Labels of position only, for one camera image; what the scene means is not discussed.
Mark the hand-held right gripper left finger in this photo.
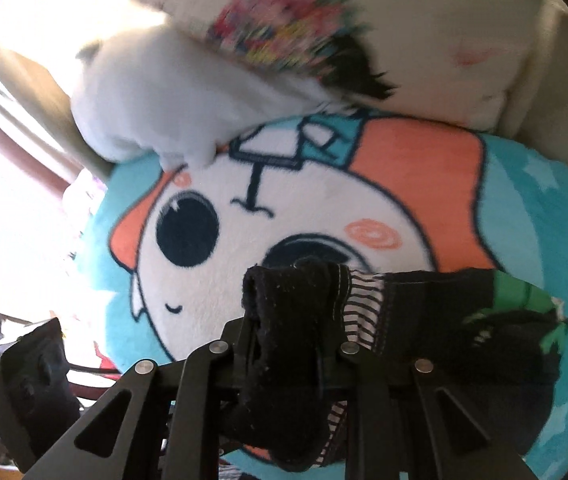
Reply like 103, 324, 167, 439
23, 316, 251, 480

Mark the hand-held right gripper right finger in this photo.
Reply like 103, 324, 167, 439
321, 341, 539, 480

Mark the black striped sock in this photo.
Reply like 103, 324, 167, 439
219, 260, 568, 473

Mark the blue cartoon face pillow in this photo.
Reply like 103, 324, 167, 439
71, 112, 568, 480

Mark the white cloth with colourful print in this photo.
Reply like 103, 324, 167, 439
71, 0, 397, 171

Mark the white floral pillow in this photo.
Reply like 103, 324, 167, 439
344, 0, 568, 181

